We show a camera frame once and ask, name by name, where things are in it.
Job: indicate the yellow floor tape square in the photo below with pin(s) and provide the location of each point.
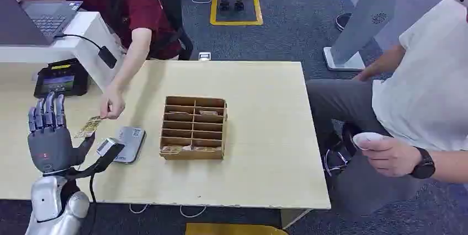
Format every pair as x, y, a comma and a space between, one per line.
236, 10

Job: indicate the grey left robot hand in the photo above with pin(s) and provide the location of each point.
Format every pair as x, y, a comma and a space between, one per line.
49, 145

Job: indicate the grey pillar stand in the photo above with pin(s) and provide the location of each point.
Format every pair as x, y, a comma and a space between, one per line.
360, 25

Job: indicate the dark laptop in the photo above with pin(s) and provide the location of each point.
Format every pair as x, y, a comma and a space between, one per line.
33, 16

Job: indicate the white handheld controller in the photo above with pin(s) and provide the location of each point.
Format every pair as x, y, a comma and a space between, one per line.
367, 139

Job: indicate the black office chair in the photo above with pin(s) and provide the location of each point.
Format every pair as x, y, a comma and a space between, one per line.
172, 10

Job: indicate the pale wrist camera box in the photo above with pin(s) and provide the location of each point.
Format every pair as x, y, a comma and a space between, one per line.
109, 148

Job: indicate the person in red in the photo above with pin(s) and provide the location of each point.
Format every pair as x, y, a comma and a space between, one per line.
128, 17

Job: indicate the person's hand with controller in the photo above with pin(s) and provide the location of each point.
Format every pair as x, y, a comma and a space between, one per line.
389, 154

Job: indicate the person's hand holding card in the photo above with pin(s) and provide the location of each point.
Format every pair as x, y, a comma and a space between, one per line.
111, 102

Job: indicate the black wristwatch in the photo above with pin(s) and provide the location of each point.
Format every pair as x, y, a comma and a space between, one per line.
424, 164

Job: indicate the person in white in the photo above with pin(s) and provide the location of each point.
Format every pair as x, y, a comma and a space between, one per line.
413, 91

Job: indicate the gold patterned card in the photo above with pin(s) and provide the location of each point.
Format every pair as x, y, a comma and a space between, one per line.
87, 127

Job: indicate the grey card reader device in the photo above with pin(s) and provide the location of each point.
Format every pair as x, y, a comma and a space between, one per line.
129, 143

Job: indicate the yellow stool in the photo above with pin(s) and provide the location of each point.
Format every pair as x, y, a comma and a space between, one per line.
234, 229

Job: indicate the small white floor box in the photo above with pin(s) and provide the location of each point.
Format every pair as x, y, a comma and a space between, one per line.
204, 56

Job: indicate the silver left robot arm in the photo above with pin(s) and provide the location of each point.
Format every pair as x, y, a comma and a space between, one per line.
55, 204

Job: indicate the black payment terminal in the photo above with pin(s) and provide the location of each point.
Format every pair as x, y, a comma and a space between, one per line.
61, 79

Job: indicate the wooden divided card box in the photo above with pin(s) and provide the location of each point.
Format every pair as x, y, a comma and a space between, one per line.
193, 128

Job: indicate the black shoe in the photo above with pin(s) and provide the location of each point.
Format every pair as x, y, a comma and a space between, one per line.
343, 21

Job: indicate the white raised desk shelf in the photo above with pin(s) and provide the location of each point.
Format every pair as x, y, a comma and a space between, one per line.
69, 41

